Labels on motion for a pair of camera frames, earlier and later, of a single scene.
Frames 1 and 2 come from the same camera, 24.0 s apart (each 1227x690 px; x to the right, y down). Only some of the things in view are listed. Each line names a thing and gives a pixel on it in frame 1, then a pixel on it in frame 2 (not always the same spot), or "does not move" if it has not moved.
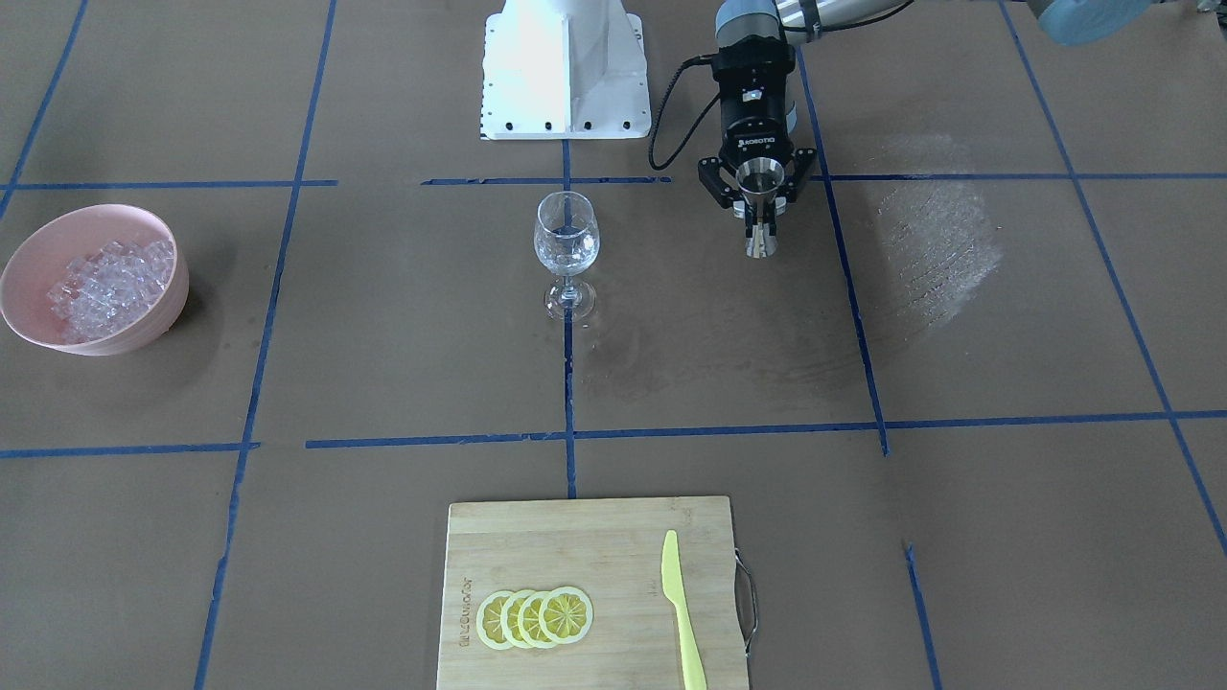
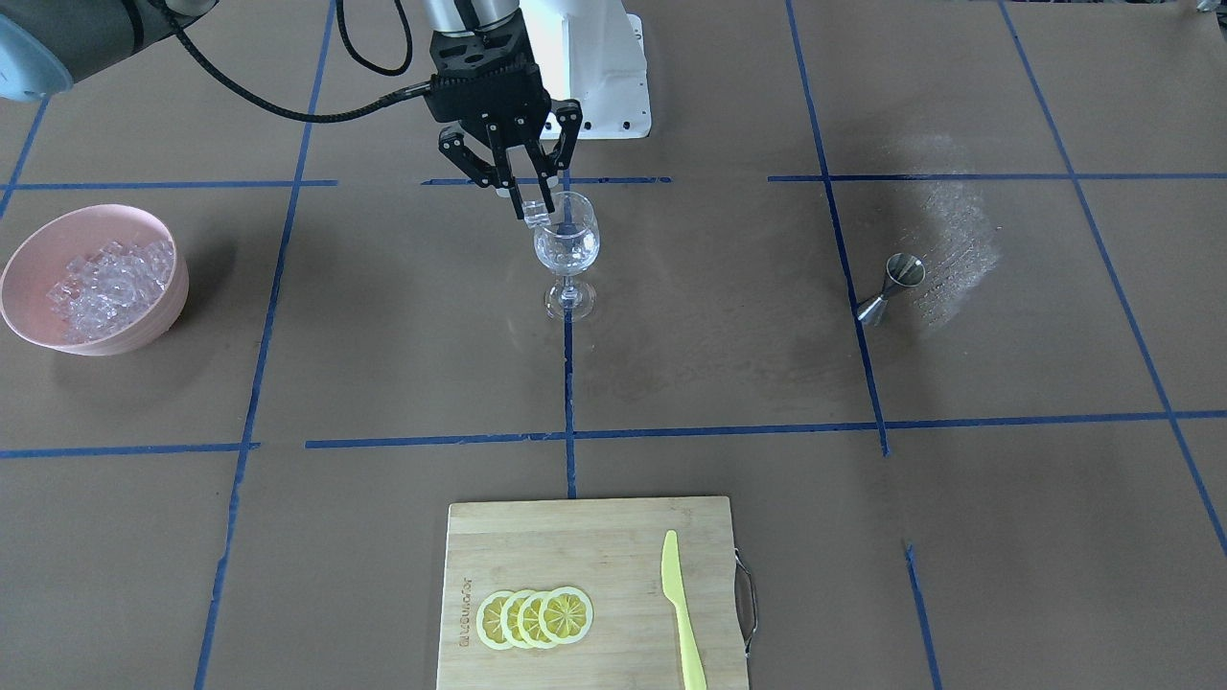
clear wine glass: [567, 238] does not move
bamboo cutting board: [613, 550] does not move
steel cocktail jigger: [759, 178] -> [904, 269]
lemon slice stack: [529, 619] does not move
